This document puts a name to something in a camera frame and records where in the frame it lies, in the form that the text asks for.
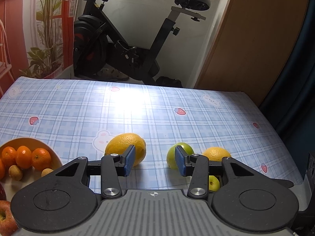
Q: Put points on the printed room backdrop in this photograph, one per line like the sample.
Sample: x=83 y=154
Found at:
x=36 y=39

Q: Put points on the dark purple mangosteen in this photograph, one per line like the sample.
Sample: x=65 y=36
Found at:
x=2 y=193

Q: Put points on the yellow lemon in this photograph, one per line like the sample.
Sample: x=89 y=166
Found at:
x=216 y=153
x=121 y=142

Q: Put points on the brown longan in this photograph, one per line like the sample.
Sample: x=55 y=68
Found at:
x=15 y=173
x=46 y=172

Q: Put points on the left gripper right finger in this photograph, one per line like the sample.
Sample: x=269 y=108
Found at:
x=198 y=167

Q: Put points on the large mandarin orange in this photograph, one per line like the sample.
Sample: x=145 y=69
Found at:
x=41 y=159

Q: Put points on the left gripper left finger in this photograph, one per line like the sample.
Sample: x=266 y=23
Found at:
x=110 y=168

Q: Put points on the green apple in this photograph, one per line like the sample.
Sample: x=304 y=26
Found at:
x=214 y=183
x=171 y=154

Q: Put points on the wooden door panel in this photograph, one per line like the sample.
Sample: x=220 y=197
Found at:
x=252 y=44

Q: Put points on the red apple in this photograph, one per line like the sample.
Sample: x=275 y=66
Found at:
x=7 y=223

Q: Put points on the blue plaid tablecloth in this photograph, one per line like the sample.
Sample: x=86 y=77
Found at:
x=79 y=117

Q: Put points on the small mandarin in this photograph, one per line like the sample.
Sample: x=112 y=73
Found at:
x=9 y=156
x=2 y=170

